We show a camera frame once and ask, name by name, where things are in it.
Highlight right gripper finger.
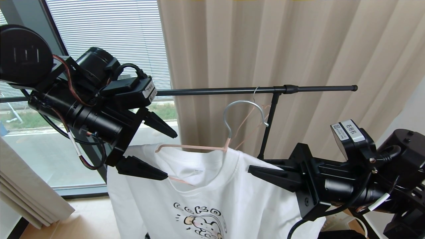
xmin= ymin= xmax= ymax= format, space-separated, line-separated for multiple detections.
xmin=264 ymin=159 xmax=301 ymax=174
xmin=247 ymin=165 xmax=301 ymax=193

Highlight black garment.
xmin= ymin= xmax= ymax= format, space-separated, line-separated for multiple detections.
xmin=318 ymin=230 xmax=366 ymax=239

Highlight pink clothes hanger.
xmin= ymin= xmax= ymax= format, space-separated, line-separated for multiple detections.
xmin=155 ymin=100 xmax=269 ymax=186
xmin=234 ymin=87 xmax=271 ymax=150

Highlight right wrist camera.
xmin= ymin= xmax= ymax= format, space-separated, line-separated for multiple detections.
xmin=330 ymin=119 xmax=378 ymax=163

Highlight white printed t-shirt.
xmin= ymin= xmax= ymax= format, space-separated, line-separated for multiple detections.
xmin=107 ymin=143 xmax=327 ymax=239

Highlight black clothes rack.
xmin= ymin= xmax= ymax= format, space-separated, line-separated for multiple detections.
xmin=0 ymin=85 xmax=358 ymax=239

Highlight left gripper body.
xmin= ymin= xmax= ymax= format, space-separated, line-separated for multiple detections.
xmin=28 ymin=85 xmax=148 ymax=166

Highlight beige curtain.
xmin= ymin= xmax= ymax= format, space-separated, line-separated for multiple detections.
xmin=157 ymin=0 xmax=425 ymax=163
xmin=0 ymin=138 xmax=76 ymax=229

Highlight white laundry basket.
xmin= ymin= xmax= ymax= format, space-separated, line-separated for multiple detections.
xmin=320 ymin=209 xmax=368 ymax=239

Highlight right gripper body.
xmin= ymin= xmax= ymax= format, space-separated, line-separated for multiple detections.
xmin=296 ymin=143 xmax=390 ymax=221

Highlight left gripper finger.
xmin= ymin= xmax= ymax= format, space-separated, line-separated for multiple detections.
xmin=116 ymin=155 xmax=169 ymax=181
xmin=143 ymin=111 xmax=178 ymax=139

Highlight window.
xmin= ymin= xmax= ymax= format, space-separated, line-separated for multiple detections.
xmin=0 ymin=0 xmax=181 ymax=199

